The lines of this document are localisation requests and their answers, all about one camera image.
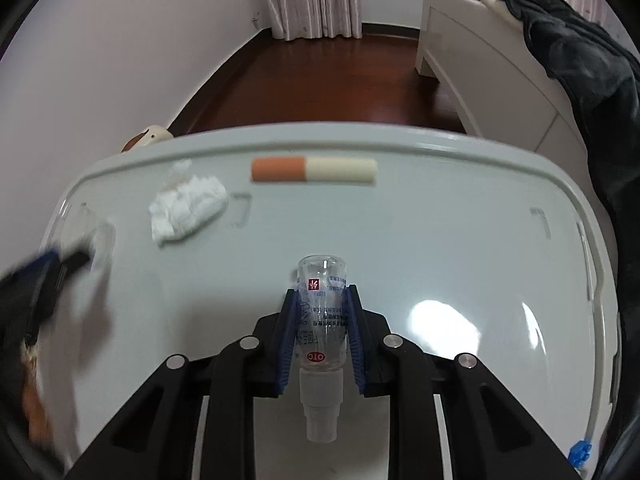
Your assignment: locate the crumpled white tissue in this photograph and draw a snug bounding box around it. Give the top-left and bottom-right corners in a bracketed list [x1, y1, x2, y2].
[149, 159, 230, 247]

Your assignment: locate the orange and cream foam stick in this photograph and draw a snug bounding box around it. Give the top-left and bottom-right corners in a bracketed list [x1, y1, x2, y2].
[251, 156, 378, 186]

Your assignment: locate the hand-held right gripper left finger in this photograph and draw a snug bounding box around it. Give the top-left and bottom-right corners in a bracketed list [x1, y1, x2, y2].
[65, 287, 301, 480]

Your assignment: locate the clear small bottle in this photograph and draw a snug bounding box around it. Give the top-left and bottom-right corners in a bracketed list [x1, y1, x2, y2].
[297, 255, 348, 443]

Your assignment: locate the person's left hand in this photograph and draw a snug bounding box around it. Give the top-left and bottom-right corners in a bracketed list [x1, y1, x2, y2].
[19, 340, 57, 448]

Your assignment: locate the white bed frame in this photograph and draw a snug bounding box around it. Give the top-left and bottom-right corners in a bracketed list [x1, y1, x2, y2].
[416, 0, 588, 161]

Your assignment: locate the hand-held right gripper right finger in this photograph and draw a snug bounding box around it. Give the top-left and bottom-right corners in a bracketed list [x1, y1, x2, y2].
[345, 284, 581, 480]

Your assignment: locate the brown and cream plush toy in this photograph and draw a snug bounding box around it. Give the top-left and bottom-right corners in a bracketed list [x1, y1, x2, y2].
[121, 125, 174, 153]

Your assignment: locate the cream cloth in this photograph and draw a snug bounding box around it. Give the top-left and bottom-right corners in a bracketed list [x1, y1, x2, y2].
[476, 0, 523, 28]

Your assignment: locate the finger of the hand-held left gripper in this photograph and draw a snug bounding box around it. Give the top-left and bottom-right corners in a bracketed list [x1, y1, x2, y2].
[10, 247, 97, 288]

